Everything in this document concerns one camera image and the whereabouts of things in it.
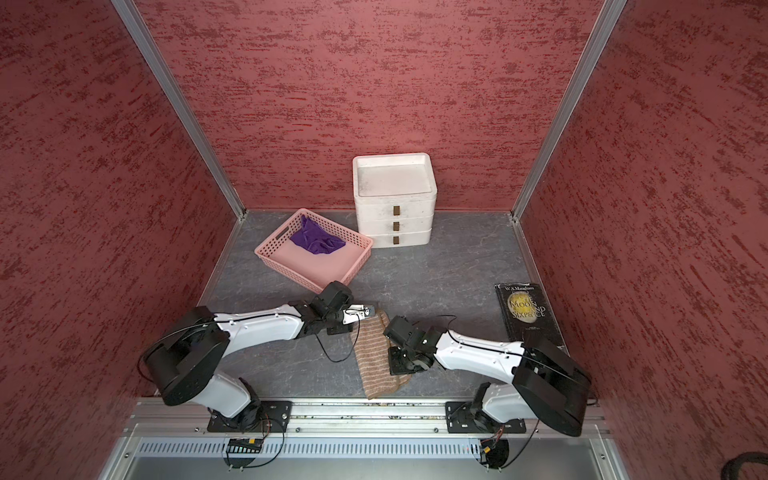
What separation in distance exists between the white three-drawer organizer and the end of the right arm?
411 mm

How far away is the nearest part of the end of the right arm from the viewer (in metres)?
0.61

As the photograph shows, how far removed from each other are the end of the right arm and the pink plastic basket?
338mm

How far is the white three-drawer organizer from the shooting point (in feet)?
3.10

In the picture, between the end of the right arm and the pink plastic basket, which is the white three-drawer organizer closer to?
the pink plastic basket

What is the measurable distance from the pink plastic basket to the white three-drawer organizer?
8 cm

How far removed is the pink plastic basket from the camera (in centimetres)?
101
